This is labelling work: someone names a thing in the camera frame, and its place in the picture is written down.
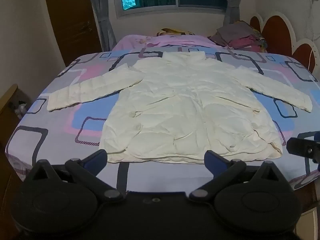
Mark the yellow printed pillow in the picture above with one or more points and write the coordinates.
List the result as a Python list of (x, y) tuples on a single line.
[(172, 32)]

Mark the wooden bedside cabinet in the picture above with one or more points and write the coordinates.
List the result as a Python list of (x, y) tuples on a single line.
[(10, 105)]

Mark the white puffer jacket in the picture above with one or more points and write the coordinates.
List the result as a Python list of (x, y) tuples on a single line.
[(185, 105)]

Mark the pile of folded clothes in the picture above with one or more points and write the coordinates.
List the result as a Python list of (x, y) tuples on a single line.
[(232, 31)]

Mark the pink blanket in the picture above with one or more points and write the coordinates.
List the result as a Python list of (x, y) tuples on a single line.
[(160, 42)]

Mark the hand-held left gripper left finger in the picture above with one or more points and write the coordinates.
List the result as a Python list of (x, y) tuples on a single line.
[(96, 157)]

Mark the colourful printed folded cloth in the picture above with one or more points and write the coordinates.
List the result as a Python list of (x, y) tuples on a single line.
[(262, 42)]

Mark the dark wooden door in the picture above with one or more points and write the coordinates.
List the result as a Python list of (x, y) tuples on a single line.
[(72, 22)]

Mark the brown and white headboard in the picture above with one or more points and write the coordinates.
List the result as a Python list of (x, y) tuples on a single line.
[(277, 32)]

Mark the bed with patterned sheet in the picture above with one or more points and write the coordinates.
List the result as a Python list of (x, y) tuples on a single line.
[(62, 120)]

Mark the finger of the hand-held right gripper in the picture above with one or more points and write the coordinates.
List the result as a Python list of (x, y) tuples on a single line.
[(303, 146)]

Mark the pink folded cloth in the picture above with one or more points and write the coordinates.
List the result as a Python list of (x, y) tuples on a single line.
[(243, 42)]

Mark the grey curtain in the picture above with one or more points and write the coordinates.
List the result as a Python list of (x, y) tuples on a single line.
[(231, 0), (101, 12)]

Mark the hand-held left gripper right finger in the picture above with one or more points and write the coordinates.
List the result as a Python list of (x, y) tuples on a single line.
[(212, 158)]

